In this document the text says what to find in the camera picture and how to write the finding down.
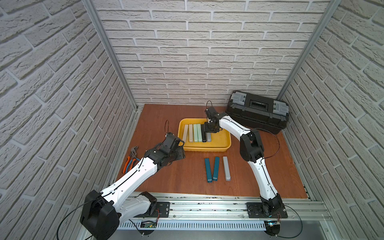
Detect black plastic toolbox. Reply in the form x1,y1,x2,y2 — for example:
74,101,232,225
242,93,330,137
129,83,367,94
226,91,290,135

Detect black folding pruner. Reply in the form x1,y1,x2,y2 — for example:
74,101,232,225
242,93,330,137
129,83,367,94
201,124,207,143

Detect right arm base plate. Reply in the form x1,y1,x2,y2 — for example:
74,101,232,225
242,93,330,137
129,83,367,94
246,202,288,219

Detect orange handled pliers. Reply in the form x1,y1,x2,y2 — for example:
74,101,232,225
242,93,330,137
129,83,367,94
122,146,140,174

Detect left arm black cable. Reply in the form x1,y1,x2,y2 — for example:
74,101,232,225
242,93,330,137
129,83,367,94
56,119,170,240

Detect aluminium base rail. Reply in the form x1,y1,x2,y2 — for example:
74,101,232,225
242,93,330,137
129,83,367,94
116,192,333,235

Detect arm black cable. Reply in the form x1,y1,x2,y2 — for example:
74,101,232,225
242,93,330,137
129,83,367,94
56,119,170,240
205,100,304,240

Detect aluminium corner post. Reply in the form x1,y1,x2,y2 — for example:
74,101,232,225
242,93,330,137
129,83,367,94
83,0,138,111
276,0,341,101

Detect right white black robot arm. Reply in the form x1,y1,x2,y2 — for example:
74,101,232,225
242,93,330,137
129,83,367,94
204,107,285,218

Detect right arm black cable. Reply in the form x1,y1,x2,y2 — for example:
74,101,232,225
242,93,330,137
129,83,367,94
205,100,304,240

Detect teal pruner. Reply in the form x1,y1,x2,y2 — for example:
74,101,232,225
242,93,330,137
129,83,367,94
213,157,220,181
205,158,213,183

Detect yellow plastic tray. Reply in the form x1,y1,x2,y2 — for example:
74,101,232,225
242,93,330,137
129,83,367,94
178,118,232,152

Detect left aluminium corner post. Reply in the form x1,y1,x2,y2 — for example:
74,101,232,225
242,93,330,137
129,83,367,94
83,0,138,111

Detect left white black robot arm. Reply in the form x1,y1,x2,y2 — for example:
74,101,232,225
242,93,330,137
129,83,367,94
80,133,186,240

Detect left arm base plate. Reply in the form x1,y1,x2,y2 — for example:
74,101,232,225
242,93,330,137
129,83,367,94
138,202,171,218

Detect right aluminium corner post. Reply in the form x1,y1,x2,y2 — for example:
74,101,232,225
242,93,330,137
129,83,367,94
276,0,341,101

